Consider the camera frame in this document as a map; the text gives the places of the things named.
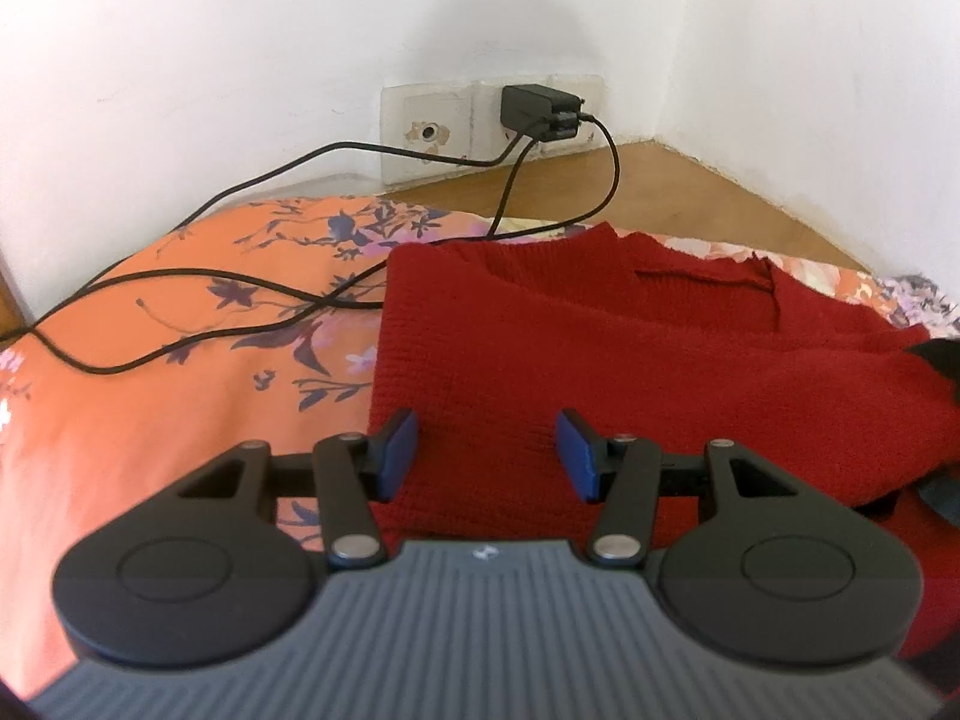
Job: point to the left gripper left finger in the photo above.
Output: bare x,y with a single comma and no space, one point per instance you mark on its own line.
227,558

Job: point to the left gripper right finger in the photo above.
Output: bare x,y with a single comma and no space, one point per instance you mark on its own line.
747,559

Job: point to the red knitted sweater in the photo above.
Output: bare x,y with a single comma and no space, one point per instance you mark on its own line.
487,343

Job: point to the orange floral bed sheet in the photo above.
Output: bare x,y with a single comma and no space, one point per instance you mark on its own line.
259,323

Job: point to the black power adapter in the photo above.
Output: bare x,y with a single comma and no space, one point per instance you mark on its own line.
541,112

